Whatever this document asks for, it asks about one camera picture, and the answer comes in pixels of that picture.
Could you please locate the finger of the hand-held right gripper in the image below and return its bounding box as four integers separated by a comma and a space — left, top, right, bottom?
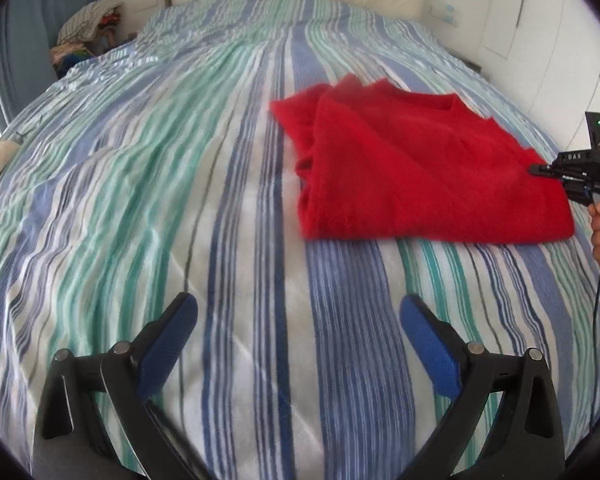
528, 162, 563, 179

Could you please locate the white wall outlet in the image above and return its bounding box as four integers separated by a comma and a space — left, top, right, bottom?
429, 2, 459, 24

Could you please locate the red shirt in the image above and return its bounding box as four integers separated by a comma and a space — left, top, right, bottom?
270, 74, 576, 246

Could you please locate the striped bedspread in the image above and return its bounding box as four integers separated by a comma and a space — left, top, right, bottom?
0, 0, 600, 480

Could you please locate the white wardrobe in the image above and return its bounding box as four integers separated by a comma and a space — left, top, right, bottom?
425, 0, 600, 161

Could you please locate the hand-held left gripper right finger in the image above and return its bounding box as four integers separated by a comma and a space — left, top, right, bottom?
399, 294, 566, 480

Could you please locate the blue curtain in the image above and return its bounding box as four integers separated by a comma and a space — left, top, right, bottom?
0, 0, 101, 131

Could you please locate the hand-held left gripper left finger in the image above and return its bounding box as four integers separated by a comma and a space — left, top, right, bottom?
32, 292, 216, 480

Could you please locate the pile of clothes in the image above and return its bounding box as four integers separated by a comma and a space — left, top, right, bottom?
50, 1, 127, 80

